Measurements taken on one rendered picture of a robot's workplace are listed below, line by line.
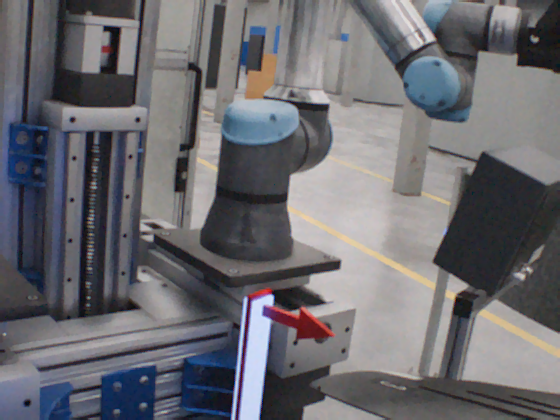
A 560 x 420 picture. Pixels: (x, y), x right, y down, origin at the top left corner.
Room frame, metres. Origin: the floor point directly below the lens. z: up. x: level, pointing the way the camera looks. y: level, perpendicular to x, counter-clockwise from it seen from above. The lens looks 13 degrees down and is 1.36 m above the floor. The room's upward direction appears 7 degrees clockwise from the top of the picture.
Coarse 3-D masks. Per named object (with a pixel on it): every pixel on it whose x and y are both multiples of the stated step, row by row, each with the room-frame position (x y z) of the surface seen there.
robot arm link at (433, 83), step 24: (360, 0) 0.99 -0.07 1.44; (384, 0) 0.97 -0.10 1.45; (408, 0) 0.99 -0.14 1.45; (384, 24) 0.97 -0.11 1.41; (408, 24) 0.96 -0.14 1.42; (384, 48) 0.98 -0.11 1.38; (408, 48) 0.96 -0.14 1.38; (432, 48) 0.96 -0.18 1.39; (408, 72) 0.93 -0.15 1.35; (432, 72) 0.92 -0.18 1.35; (456, 72) 0.94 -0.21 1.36; (408, 96) 0.94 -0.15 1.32; (432, 96) 0.92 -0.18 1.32; (456, 96) 0.94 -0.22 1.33
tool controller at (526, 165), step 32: (480, 160) 0.95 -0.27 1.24; (512, 160) 0.96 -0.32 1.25; (544, 160) 1.06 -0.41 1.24; (480, 192) 0.94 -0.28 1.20; (512, 192) 0.92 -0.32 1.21; (544, 192) 0.90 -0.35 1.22; (448, 224) 0.97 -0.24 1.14; (480, 224) 0.94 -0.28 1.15; (512, 224) 0.91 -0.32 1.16; (544, 224) 0.98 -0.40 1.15; (448, 256) 0.96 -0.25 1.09; (480, 256) 0.93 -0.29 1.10; (512, 256) 0.91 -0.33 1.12; (480, 288) 0.93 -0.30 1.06
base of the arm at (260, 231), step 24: (216, 192) 1.05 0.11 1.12; (288, 192) 1.06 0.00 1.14; (216, 216) 1.03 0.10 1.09; (240, 216) 1.01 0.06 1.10; (264, 216) 1.01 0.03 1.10; (288, 216) 1.06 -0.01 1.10; (216, 240) 1.01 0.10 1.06; (240, 240) 1.01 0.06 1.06; (264, 240) 1.00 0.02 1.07; (288, 240) 1.04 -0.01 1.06
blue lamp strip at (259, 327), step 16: (256, 304) 0.44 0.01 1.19; (272, 304) 0.45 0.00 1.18; (256, 320) 0.44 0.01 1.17; (256, 336) 0.44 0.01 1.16; (256, 352) 0.44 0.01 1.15; (256, 368) 0.45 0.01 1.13; (256, 384) 0.45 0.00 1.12; (256, 400) 0.45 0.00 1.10; (240, 416) 0.44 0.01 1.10; (256, 416) 0.45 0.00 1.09
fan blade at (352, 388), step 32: (320, 384) 0.32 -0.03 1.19; (352, 384) 0.34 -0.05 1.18; (416, 384) 0.37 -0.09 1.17; (448, 384) 0.38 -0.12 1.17; (480, 384) 0.40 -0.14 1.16; (384, 416) 0.30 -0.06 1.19; (416, 416) 0.30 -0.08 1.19; (448, 416) 0.31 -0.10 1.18; (480, 416) 0.32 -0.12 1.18; (512, 416) 0.33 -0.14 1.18; (544, 416) 0.33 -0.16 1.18
